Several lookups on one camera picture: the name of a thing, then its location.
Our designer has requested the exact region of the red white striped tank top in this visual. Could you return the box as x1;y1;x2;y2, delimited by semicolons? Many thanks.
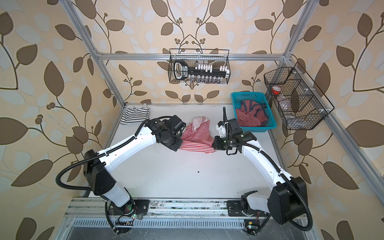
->
180;117;216;154

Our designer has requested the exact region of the black white striped tank top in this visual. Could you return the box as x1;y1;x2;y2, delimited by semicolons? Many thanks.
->
120;104;151;125

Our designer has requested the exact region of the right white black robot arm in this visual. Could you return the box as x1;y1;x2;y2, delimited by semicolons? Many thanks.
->
212;119;313;231

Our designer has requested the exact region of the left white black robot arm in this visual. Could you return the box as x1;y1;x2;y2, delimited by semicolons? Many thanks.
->
84;115;186;215

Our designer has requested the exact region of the dark red tank top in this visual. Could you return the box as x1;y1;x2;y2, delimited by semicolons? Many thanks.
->
236;100;268;127

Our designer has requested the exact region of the teal plastic basket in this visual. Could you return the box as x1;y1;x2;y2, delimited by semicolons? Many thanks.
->
231;92;277;133

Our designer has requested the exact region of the red capped plastic bottle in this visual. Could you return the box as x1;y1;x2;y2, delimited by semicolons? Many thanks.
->
272;86;286;102

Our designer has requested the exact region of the black vial rack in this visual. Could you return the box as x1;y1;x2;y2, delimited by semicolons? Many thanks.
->
187;61;231;84

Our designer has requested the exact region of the left black corrugated cable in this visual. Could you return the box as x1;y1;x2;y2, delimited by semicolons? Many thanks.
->
55;115;172;235

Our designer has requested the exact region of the black corrugated cable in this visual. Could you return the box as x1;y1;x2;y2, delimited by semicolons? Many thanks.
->
236;140;313;235
55;115;172;235

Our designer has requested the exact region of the black white handled tool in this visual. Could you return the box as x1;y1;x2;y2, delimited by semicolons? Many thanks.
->
173;60;189;80

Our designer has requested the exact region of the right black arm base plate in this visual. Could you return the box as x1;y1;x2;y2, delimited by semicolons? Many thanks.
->
226;200;268;218

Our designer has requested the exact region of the back black wire basket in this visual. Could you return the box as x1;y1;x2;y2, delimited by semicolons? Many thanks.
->
167;48;231;85

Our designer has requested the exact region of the black wire basket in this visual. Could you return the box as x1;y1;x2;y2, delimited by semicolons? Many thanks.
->
167;48;231;85
264;63;335;130

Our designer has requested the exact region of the right black wire basket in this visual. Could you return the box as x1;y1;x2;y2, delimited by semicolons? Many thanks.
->
264;63;335;130

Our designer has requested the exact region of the aluminium frame back bar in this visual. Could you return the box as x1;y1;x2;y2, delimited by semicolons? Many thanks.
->
97;52;286;61

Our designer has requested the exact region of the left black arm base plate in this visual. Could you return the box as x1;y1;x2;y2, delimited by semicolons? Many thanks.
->
107;199;150;216

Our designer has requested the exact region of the right black corrugated cable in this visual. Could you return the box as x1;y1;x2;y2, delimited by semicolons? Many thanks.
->
236;140;313;235

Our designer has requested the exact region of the aluminium front rail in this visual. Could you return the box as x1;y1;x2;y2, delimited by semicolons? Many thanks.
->
65;197;248;219

